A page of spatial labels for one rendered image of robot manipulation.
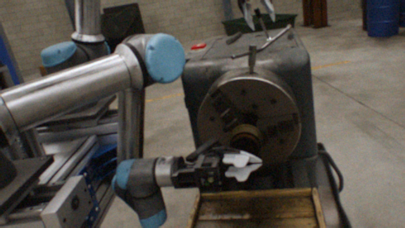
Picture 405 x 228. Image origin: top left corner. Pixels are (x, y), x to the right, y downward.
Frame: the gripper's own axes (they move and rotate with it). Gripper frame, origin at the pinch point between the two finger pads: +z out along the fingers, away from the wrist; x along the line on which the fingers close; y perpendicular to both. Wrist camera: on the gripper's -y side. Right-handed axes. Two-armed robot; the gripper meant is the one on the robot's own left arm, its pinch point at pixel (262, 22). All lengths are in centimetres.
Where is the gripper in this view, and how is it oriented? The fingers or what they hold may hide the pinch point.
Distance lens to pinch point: 107.3
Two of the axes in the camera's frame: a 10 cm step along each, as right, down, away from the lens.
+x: 9.0, -3.4, -2.7
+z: 4.1, 8.7, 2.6
